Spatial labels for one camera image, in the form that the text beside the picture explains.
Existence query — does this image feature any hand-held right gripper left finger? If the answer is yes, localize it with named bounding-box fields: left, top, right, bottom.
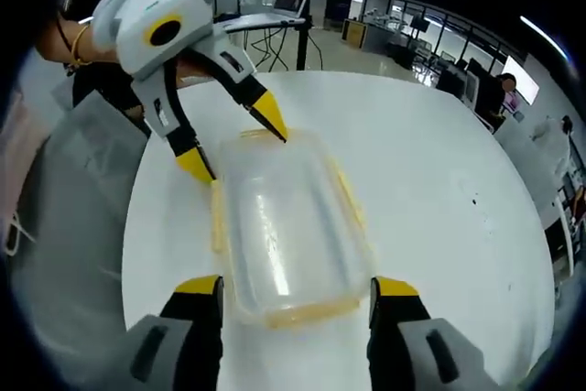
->
left=123, top=274, right=225, bottom=391

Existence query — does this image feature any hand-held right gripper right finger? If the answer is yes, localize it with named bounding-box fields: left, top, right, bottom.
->
left=368, top=275, right=503, bottom=391

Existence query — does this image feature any clear lid with yellow clips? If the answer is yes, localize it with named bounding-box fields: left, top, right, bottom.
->
left=209, top=127, right=379, bottom=331

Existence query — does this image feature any person's left hand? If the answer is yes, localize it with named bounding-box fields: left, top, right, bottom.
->
left=175, top=54, right=219, bottom=89

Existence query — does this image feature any black laptop stand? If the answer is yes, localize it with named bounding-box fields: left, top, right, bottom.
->
left=226, top=17, right=315, bottom=72

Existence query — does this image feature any yellow and black cabinet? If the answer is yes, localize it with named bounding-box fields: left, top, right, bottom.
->
left=342, top=18, right=370, bottom=50

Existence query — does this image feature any grey cloth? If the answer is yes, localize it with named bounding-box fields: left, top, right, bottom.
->
left=8, top=88, right=152, bottom=355

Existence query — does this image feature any ceiling light strip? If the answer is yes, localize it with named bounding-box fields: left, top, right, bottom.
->
left=519, top=15, right=576, bottom=62

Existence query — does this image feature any black cable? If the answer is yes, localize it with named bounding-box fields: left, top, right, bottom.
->
left=249, top=27, right=294, bottom=71
left=309, top=27, right=325, bottom=71

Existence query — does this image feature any yellow bracelet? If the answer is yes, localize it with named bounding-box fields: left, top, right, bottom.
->
left=71, top=23, right=95, bottom=67

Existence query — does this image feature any wall screen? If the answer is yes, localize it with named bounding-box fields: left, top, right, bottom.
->
left=502, top=55, right=541, bottom=106

